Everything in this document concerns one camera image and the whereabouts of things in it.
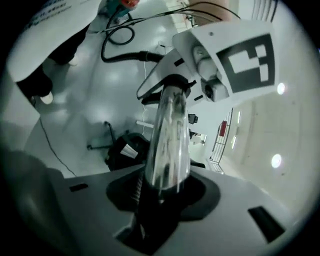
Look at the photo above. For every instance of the person's left forearm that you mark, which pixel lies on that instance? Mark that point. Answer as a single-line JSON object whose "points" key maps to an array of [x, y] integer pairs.
{"points": [[212, 12]]}

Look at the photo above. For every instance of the small black monitor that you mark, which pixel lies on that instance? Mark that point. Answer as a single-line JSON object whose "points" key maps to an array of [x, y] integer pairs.
{"points": [[193, 118]]}

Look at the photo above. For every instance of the black office chair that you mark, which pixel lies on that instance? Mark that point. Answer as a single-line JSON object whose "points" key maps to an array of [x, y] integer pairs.
{"points": [[125, 152]]}

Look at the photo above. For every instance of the silver metal vacuum tube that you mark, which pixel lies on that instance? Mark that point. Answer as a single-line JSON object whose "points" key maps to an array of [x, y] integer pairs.
{"points": [[170, 140]]}

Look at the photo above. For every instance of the round ceiling light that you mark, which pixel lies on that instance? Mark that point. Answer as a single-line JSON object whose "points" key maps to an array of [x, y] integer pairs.
{"points": [[281, 88], [276, 160]]}

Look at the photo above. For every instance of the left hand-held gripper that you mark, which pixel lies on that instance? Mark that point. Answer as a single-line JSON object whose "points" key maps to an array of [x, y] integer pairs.
{"points": [[250, 57]]}

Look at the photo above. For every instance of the person's white shoe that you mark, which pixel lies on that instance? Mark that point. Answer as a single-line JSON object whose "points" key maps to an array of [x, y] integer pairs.
{"points": [[73, 60], [47, 98]]}

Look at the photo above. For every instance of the black trousers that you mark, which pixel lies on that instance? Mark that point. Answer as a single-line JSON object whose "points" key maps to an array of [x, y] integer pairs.
{"points": [[62, 50]]}

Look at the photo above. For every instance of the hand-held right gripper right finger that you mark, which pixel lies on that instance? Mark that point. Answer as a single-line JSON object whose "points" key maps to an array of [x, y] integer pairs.
{"points": [[225, 232]]}

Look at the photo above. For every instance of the metal railing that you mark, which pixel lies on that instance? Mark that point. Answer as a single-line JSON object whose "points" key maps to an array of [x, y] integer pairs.
{"points": [[220, 150]]}

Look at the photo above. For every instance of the red canister vacuum cleaner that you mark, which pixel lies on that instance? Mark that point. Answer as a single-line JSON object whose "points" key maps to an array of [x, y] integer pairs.
{"points": [[125, 5]]}

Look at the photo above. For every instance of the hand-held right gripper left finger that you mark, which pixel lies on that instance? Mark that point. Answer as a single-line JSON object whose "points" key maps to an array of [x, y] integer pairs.
{"points": [[87, 220]]}

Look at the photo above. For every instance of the red wall box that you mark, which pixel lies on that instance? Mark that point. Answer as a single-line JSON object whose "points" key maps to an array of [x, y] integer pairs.
{"points": [[223, 128]]}

